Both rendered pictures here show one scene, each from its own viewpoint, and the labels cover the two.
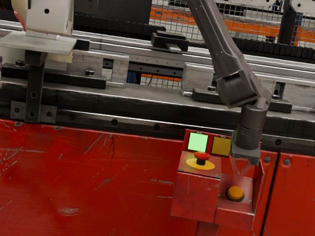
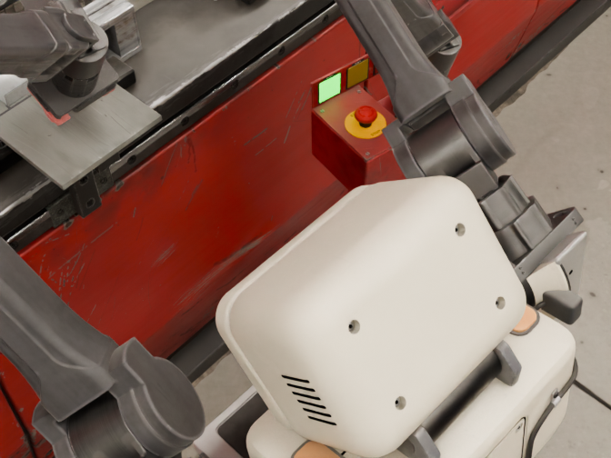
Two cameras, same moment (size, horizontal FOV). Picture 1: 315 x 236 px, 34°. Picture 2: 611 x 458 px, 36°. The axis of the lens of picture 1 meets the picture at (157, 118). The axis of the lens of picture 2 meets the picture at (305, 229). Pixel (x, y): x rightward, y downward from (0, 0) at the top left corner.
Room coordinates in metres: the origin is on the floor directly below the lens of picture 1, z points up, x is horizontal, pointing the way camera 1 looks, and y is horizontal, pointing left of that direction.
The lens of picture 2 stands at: (0.39, 0.70, 1.96)
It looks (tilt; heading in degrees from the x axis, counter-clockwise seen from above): 51 degrees down; 321
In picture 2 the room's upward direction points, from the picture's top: 1 degrees counter-clockwise
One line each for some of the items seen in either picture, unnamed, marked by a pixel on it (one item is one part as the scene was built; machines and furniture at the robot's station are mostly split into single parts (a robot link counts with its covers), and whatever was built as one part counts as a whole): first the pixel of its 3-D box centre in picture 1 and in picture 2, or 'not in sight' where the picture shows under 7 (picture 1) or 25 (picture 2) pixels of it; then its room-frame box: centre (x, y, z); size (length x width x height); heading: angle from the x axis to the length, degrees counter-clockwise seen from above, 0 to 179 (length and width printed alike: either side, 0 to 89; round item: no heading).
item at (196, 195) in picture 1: (217, 177); (382, 121); (1.23, -0.17, 0.75); 0.20 x 0.16 x 0.18; 86
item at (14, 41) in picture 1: (39, 41); (55, 107); (1.39, 0.34, 1.00); 0.26 x 0.18 x 0.01; 7
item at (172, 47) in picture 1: (171, 42); not in sight; (1.74, -0.01, 1.01); 0.26 x 0.12 x 0.05; 7
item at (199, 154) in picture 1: (201, 159); (365, 118); (1.22, -0.12, 0.79); 0.04 x 0.04 x 0.04
